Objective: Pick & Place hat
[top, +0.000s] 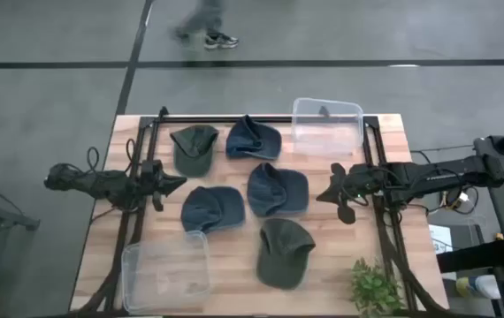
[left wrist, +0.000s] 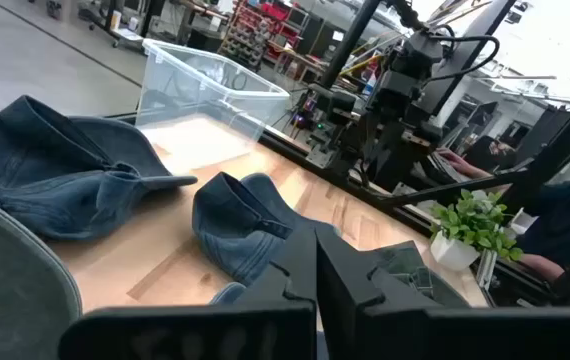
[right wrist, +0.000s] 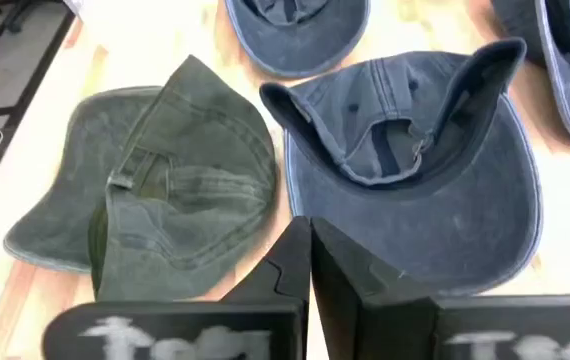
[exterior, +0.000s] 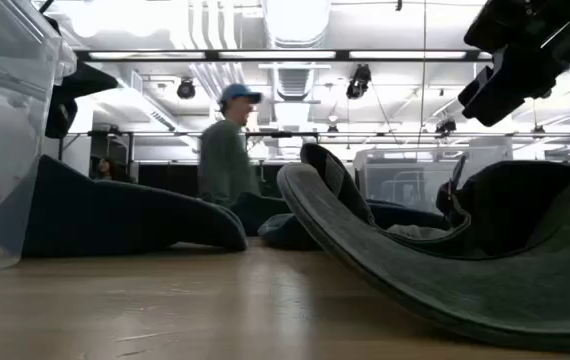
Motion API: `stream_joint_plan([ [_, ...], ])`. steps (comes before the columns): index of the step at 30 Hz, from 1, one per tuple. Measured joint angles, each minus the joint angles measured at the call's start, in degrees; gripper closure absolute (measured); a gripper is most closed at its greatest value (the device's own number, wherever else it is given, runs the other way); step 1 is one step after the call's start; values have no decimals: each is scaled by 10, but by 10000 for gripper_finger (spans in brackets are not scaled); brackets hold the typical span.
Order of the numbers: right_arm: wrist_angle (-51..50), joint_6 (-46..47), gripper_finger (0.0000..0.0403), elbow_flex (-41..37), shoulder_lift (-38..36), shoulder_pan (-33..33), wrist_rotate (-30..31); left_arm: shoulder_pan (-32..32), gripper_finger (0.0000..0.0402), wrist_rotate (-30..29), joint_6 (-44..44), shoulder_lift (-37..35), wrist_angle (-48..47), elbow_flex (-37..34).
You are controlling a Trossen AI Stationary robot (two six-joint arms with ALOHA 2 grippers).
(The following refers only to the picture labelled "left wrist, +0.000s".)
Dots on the background work cart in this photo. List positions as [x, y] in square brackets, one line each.
[115, 30]

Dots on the black round support pole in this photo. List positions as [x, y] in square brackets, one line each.
[350, 40]

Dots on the blue denim cap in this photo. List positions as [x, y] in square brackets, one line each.
[235, 240]
[227, 295]
[65, 165]

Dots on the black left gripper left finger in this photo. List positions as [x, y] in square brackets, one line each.
[245, 330]

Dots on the clear plastic storage bin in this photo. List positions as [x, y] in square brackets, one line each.
[205, 100]

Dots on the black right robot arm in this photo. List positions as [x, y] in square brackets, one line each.
[405, 55]

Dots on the black equipment stand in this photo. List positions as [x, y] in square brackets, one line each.
[460, 60]

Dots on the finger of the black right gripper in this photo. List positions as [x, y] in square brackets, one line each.
[379, 155]
[398, 155]

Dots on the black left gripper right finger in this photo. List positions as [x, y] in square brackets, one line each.
[415, 335]

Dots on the person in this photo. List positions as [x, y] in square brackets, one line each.
[560, 220]
[465, 165]

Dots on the green plant in white pot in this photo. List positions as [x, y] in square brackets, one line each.
[470, 225]

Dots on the red parts shelf rack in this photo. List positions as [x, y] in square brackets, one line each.
[250, 25]

